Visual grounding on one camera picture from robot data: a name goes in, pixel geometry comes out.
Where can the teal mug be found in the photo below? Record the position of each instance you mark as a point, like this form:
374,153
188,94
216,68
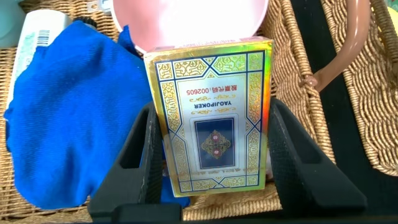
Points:
9,25

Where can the cream card box blue diamond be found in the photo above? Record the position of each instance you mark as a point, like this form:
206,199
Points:
214,109

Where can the blue microfibre cloth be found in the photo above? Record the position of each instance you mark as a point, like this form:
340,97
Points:
77,118

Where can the wicker basket with household items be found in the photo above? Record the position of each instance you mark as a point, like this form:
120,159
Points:
295,77

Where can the large white bottle blue cap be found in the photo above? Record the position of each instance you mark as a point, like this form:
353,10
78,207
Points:
34,34

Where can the pink bowl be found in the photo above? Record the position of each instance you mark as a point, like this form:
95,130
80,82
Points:
192,21

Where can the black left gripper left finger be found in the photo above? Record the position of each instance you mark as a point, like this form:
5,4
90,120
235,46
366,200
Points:
136,183

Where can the yellow banana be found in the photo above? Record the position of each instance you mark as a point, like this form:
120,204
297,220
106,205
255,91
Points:
393,28

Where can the black table cloth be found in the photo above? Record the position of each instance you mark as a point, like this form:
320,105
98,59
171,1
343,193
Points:
342,130

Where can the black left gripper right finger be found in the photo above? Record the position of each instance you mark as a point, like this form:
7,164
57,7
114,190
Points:
304,183

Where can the wicker basket with food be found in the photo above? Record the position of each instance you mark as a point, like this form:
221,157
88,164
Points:
373,109

